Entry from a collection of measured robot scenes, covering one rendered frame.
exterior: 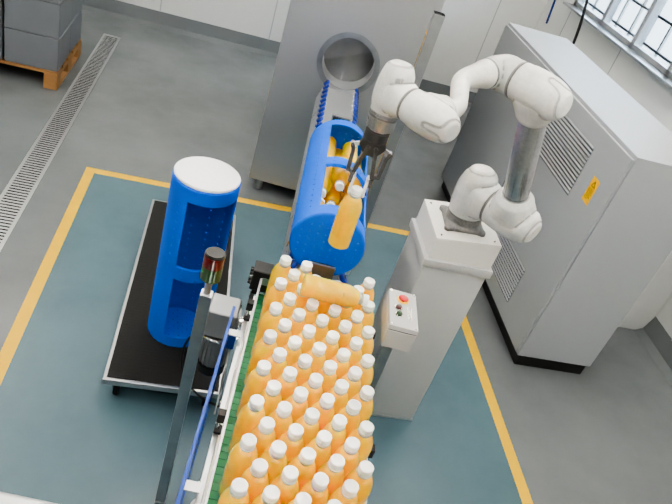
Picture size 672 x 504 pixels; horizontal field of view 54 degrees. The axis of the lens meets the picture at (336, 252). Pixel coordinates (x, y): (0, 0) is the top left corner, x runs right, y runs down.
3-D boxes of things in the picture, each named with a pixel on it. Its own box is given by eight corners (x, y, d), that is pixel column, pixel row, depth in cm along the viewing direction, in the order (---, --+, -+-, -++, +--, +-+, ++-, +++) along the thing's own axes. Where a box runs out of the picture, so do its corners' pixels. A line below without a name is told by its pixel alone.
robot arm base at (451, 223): (476, 208, 297) (480, 198, 293) (485, 237, 279) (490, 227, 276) (437, 201, 294) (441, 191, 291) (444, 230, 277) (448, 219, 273)
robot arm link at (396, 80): (360, 104, 194) (391, 125, 187) (377, 54, 185) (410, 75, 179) (384, 101, 201) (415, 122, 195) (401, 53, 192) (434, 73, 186)
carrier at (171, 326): (134, 324, 316) (177, 357, 308) (157, 168, 268) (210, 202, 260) (176, 300, 339) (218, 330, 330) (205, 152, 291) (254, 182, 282)
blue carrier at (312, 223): (358, 179, 327) (375, 128, 312) (352, 284, 255) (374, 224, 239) (302, 164, 324) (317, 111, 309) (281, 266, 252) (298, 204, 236)
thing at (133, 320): (231, 233, 426) (236, 214, 418) (215, 416, 305) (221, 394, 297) (149, 218, 414) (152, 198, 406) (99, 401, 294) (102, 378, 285)
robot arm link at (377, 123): (370, 101, 198) (364, 118, 202) (369, 112, 191) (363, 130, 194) (399, 110, 199) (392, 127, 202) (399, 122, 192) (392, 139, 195)
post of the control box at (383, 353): (323, 493, 288) (399, 327, 233) (323, 501, 285) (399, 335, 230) (315, 491, 288) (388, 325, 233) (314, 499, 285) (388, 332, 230)
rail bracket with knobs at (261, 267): (273, 286, 249) (279, 265, 243) (271, 298, 243) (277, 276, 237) (248, 279, 247) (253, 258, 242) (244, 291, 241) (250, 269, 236)
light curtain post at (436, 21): (349, 270, 430) (444, 13, 337) (348, 275, 425) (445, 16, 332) (340, 267, 430) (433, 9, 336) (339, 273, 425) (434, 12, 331)
